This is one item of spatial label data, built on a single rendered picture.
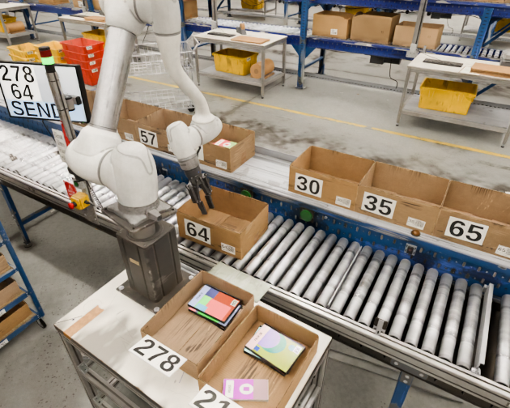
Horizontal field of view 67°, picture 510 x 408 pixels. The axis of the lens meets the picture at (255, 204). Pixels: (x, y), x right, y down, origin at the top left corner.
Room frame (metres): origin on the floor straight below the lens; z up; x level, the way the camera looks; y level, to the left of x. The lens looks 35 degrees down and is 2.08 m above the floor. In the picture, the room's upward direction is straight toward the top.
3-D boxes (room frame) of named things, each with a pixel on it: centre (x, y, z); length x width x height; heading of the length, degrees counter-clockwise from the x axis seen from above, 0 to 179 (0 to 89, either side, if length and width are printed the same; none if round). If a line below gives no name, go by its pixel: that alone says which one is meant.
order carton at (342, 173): (1.87, -0.43, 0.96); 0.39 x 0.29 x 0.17; 59
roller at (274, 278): (1.49, -0.19, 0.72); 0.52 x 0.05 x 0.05; 149
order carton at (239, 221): (1.64, 0.17, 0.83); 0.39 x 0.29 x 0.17; 61
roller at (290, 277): (1.45, -0.25, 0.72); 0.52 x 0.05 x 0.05; 149
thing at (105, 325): (1.00, 0.27, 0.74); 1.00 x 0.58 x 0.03; 56
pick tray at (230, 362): (0.82, -0.02, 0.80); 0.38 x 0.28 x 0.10; 147
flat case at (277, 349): (0.90, -0.08, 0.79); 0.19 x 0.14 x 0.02; 53
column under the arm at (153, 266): (1.26, 0.46, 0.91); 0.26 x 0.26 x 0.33; 56
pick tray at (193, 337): (1.02, 0.22, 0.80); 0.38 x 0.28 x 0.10; 148
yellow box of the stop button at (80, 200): (1.79, 0.97, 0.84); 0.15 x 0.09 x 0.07; 59
